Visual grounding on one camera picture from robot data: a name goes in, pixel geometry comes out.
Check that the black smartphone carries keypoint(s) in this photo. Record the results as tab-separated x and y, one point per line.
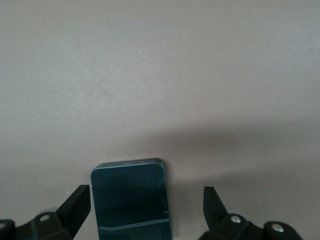
130	200

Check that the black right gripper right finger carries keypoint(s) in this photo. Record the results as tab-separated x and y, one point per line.
217	215

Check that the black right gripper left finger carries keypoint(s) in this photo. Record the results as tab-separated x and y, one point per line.
67	212

